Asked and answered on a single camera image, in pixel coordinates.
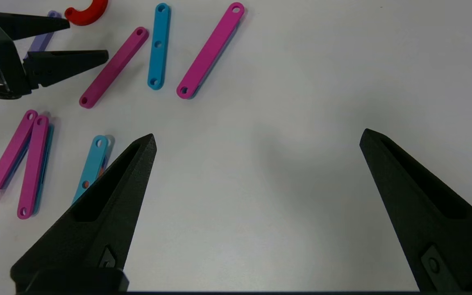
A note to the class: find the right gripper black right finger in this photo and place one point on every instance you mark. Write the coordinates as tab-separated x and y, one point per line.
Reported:
445	237

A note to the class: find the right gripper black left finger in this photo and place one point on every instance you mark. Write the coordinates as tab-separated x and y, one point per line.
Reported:
96	229

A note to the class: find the short purple bar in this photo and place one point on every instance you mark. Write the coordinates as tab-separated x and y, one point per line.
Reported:
38	43

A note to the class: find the small red arc piece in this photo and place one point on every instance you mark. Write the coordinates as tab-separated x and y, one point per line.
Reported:
86	19

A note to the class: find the pink bar with holes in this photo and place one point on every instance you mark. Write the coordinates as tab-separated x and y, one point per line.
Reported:
209	51
113	67
8	157
32	168

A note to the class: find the orange flat bar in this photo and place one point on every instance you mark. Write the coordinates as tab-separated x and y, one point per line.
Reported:
102	169

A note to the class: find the light blue flat bar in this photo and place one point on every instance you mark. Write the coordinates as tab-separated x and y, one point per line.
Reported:
92	164

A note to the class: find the medium blue flat bar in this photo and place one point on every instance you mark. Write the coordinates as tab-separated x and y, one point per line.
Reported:
158	61

